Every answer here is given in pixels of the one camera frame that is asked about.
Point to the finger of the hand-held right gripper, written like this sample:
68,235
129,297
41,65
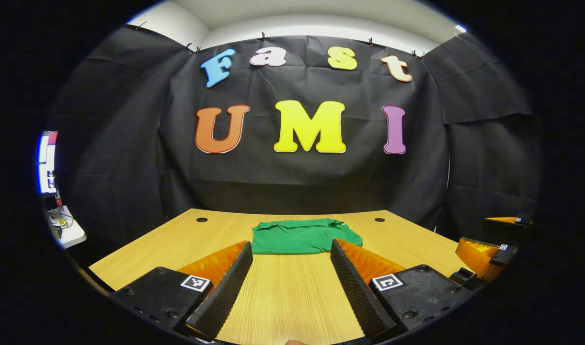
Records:
505,256
505,226

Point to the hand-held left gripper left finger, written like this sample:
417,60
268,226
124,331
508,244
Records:
225,297

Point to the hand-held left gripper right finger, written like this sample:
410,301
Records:
357,297

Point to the green T-shirt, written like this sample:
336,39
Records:
297,237

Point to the white side table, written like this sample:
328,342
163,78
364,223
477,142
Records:
74,235

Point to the computer monitor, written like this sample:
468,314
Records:
45,165

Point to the dark table bracket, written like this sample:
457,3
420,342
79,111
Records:
462,278

